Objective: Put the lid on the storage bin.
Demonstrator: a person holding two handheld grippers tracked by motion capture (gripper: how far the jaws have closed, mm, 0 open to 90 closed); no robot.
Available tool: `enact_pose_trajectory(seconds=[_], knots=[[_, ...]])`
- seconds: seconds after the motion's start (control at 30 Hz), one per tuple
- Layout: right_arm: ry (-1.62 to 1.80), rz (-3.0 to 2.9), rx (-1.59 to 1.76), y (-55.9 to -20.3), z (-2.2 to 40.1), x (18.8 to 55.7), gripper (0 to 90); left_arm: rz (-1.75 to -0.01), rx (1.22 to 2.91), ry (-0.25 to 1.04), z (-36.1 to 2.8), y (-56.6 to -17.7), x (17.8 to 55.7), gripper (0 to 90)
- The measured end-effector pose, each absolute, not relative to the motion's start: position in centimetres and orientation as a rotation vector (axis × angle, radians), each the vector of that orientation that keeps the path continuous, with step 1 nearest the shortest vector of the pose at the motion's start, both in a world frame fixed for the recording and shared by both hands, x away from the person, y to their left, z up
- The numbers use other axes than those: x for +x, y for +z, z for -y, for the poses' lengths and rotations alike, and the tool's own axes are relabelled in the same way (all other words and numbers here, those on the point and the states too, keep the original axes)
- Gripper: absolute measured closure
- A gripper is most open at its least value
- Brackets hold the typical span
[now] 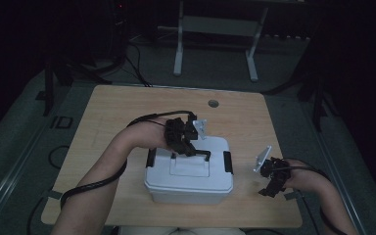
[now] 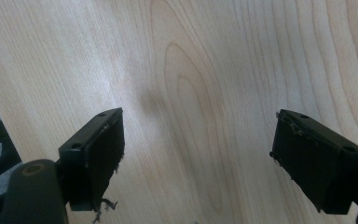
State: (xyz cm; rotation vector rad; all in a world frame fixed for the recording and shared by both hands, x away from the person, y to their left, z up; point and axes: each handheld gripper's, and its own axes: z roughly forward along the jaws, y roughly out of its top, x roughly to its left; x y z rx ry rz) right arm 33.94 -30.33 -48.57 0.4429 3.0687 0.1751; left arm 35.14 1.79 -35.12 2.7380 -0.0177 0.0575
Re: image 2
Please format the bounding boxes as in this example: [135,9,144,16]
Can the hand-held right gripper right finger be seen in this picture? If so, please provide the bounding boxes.
[268,108,358,216]

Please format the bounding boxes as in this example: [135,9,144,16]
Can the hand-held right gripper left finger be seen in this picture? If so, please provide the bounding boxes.
[57,106,126,224]

